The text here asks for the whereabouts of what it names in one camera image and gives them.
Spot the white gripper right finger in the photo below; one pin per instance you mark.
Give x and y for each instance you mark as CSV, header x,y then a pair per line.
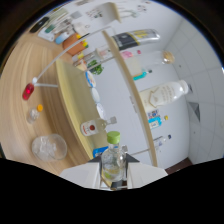
x,y
146,173

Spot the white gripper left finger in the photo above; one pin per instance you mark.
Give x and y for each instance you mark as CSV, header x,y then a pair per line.
x,y
81,175

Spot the clear bottle orange cap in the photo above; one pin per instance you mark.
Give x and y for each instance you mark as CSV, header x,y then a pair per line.
x,y
33,115

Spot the red liquid bottle white cap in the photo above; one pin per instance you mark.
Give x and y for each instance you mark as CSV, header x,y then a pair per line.
x,y
28,91

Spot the brown door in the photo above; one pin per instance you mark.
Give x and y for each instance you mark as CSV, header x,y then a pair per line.
x,y
180,165

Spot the clear glass with ice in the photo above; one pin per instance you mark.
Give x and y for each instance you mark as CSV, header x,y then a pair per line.
x,y
49,148

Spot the white bowl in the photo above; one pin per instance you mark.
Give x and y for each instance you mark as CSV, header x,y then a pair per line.
x,y
101,111
95,95

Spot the large white bottle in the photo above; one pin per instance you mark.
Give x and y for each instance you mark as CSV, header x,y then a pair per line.
x,y
160,96

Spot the ceiling air vent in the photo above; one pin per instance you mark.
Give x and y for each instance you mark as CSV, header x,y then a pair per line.
x,y
194,111

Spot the two-tier wooden shelf rack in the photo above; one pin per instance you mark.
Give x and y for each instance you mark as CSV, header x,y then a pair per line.
x,y
75,96

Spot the blue patterned bowl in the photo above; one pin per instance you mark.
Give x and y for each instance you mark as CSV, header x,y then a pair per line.
x,y
90,79

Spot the teal liquid bottle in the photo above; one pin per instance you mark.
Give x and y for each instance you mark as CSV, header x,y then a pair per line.
x,y
140,75

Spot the green plant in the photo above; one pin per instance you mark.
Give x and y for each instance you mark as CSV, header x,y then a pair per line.
x,y
96,67

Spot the tall glass jar cork lid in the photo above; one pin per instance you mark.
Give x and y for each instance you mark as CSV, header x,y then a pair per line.
x,y
146,63

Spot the pink bottle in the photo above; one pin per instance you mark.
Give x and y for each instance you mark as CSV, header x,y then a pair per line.
x,y
128,54

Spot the black yellow tube packet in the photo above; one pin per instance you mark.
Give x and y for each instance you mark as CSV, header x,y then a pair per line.
x,y
135,39

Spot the white tray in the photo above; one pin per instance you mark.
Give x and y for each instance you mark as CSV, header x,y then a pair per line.
x,y
49,33

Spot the black jug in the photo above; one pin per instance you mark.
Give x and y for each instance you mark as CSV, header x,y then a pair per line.
x,y
39,25

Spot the wooden wall shelf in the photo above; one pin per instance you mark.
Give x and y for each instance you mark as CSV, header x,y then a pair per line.
x,y
111,11

